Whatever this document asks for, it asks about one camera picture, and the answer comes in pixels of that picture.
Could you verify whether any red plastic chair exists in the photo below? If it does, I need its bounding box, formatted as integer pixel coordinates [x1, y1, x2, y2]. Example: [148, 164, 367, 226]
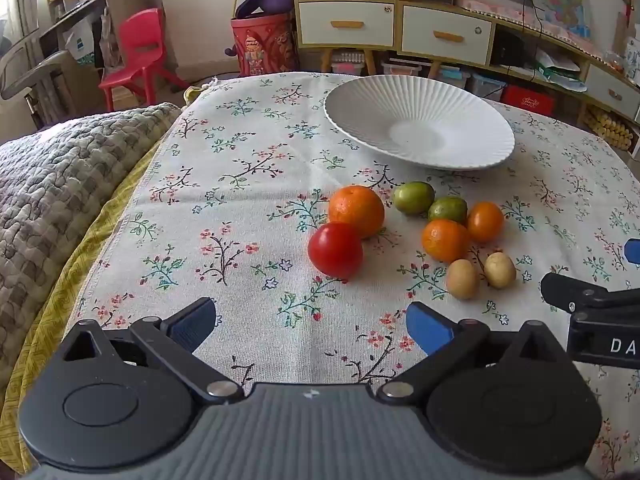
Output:
[98, 8, 191, 111]

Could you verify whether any red printed bucket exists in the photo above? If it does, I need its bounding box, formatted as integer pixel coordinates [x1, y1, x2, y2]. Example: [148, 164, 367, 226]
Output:
[230, 12, 300, 77]

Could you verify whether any small tan potato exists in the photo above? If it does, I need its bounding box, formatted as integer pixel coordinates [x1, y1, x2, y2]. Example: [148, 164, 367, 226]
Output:
[446, 259, 479, 301]
[484, 252, 517, 290]

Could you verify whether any map poster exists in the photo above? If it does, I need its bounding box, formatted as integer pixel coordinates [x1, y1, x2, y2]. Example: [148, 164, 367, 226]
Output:
[529, 0, 592, 41]

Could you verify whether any floral tablecloth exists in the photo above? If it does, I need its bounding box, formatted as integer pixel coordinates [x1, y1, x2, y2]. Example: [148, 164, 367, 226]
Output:
[65, 72, 640, 477]

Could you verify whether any white ribbed plate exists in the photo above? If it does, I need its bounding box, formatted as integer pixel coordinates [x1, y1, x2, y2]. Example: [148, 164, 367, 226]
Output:
[323, 75, 516, 171]

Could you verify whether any small orange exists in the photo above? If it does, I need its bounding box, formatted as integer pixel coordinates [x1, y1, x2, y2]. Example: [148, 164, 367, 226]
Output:
[466, 201, 505, 243]
[421, 219, 471, 263]

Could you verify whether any clear storage bin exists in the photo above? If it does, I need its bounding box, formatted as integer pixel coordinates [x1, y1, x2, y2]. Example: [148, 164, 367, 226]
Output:
[331, 50, 368, 76]
[470, 74, 507, 101]
[434, 66, 471, 90]
[381, 59, 432, 78]

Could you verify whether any wooden desk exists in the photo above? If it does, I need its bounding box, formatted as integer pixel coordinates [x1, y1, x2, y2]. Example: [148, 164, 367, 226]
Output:
[39, 0, 168, 106]

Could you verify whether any grey quilted blanket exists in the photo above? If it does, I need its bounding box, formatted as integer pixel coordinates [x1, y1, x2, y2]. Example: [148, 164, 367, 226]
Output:
[0, 102, 182, 376]

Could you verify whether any large orange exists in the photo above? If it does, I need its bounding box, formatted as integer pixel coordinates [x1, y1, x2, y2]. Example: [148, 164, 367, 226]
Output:
[328, 185, 386, 240]

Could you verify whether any red flat box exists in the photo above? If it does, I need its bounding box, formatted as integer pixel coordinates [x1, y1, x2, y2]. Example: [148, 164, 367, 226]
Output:
[501, 85, 557, 117]

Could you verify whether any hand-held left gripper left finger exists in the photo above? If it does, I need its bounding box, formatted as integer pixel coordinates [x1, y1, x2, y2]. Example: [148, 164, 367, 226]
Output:
[60, 296, 244, 405]

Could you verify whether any grey office chair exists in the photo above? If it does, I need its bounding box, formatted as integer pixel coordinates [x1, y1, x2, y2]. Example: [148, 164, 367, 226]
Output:
[0, 35, 71, 128]

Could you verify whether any pile of papers and bags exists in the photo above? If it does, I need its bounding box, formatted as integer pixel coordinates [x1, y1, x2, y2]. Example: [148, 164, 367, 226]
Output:
[534, 50, 588, 92]

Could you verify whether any pink lace runner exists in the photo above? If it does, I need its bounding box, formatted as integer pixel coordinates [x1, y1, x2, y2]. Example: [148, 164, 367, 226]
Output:
[457, 0, 601, 56]

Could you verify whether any red tomato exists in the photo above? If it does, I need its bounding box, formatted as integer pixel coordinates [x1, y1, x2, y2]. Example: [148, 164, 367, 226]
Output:
[307, 222, 364, 279]

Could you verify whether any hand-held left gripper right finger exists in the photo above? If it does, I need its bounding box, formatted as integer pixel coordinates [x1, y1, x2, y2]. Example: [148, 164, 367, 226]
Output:
[376, 301, 581, 405]

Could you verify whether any wooden cabinet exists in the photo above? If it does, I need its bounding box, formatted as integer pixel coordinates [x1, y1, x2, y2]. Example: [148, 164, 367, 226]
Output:
[290, 0, 640, 128]

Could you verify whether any stack of yellow blocks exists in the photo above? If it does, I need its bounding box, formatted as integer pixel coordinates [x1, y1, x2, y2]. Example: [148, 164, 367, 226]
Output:
[585, 107, 635, 150]

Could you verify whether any black speaker box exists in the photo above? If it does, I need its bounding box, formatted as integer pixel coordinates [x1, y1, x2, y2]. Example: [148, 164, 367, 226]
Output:
[492, 30, 526, 67]

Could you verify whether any yellow patterned cloth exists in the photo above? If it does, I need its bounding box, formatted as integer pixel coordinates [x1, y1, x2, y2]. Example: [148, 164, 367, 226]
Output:
[0, 85, 216, 476]

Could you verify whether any white drawer with orange handle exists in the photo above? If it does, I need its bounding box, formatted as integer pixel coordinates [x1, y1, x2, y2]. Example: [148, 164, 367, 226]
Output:
[582, 65, 640, 123]
[401, 5, 493, 57]
[297, 1, 396, 47]

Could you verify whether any green citrus fruit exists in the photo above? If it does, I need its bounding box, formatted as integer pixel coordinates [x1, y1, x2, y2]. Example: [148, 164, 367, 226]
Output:
[391, 181, 436, 216]
[428, 196, 469, 224]

